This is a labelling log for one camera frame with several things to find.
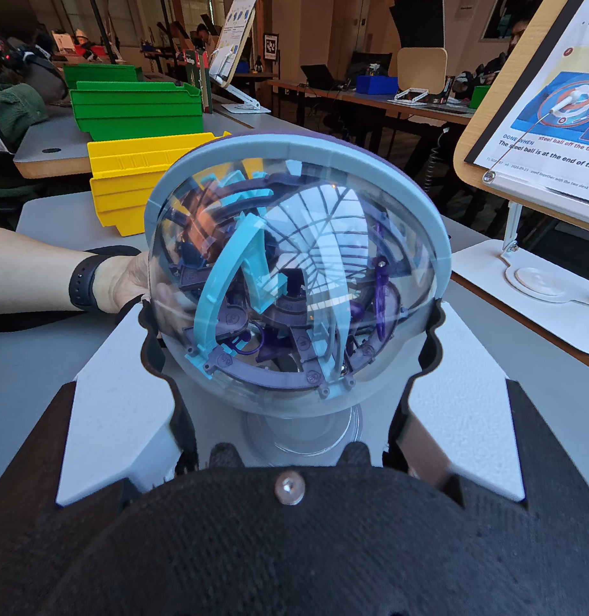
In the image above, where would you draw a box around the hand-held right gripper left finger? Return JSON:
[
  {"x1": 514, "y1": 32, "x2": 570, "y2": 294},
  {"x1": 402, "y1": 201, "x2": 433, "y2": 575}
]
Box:
[{"x1": 56, "y1": 301, "x2": 199, "y2": 508}]

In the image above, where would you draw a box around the black wrist watch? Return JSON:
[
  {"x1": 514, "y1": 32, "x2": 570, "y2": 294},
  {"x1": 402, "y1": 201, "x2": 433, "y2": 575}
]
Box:
[{"x1": 68, "y1": 254, "x2": 113, "y2": 313}]

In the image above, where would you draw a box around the yellow shelf bin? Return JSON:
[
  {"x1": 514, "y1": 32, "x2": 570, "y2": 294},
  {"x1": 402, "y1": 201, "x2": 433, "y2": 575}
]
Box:
[{"x1": 87, "y1": 131, "x2": 264, "y2": 237}]

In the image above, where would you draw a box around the black coiled cable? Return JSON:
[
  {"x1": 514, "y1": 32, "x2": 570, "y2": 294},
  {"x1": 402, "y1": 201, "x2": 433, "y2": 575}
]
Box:
[{"x1": 428, "y1": 126, "x2": 450, "y2": 180}]

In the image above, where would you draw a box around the grey topped wooden table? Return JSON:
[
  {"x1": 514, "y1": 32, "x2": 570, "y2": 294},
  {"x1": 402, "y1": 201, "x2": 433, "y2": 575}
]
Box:
[{"x1": 13, "y1": 103, "x2": 94, "y2": 180}]

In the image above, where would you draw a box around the printed instruction sheet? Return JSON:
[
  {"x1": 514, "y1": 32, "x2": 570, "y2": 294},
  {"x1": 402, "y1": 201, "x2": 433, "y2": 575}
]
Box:
[{"x1": 465, "y1": 0, "x2": 589, "y2": 195}]

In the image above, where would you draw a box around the long wooden table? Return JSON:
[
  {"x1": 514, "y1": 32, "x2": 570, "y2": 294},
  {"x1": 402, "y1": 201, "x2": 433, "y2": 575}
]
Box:
[{"x1": 268, "y1": 78, "x2": 474, "y2": 127}]

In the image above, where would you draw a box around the white board stand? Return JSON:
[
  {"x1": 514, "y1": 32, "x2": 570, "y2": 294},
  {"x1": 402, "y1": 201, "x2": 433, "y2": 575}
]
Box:
[
  {"x1": 221, "y1": 82, "x2": 272, "y2": 115},
  {"x1": 450, "y1": 202, "x2": 589, "y2": 358},
  {"x1": 394, "y1": 88, "x2": 445, "y2": 105}
]

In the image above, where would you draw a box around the clear plastic maze ball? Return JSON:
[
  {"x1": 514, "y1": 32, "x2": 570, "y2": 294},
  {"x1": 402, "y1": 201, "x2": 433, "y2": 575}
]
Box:
[{"x1": 144, "y1": 131, "x2": 453, "y2": 418}]

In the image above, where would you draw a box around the wooden instruction board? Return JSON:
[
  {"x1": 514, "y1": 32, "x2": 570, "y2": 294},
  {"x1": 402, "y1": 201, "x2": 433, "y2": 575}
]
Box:
[
  {"x1": 396, "y1": 47, "x2": 449, "y2": 95},
  {"x1": 209, "y1": 0, "x2": 257, "y2": 90},
  {"x1": 453, "y1": 0, "x2": 589, "y2": 223}
]

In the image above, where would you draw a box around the blue bin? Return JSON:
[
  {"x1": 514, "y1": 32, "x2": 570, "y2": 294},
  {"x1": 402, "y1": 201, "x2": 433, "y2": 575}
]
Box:
[{"x1": 355, "y1": 74, "x2": 400, "y2": 96}]

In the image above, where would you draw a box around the green shelf bin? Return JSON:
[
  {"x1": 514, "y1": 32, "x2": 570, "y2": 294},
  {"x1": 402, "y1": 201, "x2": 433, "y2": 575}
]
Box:
[
  {"x1": 69, "y1": 81, "x2": 205, "y2": 141},
  {"x1": 63, "y1": 64, "x2": 144, "y2": 90}
]

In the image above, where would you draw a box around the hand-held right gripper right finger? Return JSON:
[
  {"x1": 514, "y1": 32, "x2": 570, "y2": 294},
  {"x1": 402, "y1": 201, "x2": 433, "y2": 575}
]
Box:
[{"x1": 383, "y1": 301, "x2": 526, "y2": 503}]

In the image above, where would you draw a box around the green and red box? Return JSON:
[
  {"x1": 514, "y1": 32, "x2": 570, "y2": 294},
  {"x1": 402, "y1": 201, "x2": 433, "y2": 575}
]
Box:
[{"x1": 185, "y1": 48, "x2": 214, "y2": 114}]

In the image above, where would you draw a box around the person's left hand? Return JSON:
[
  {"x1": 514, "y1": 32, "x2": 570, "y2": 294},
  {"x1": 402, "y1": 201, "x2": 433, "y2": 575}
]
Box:
[{"x1": 92, "y1": 250, "x2": 153, "y2": 313}]

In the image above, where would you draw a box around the clear round ball stand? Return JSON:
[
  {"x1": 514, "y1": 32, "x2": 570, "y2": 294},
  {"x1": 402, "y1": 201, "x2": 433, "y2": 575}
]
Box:
[{"x1": 244, "y1": 403, "x2": 365, "y2": 458}]

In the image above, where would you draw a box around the black laptop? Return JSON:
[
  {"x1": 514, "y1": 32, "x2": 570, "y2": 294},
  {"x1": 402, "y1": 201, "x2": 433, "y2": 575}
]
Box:
[{"x1": 300, "y1": 64, "x2": 344, "y2": 91}]

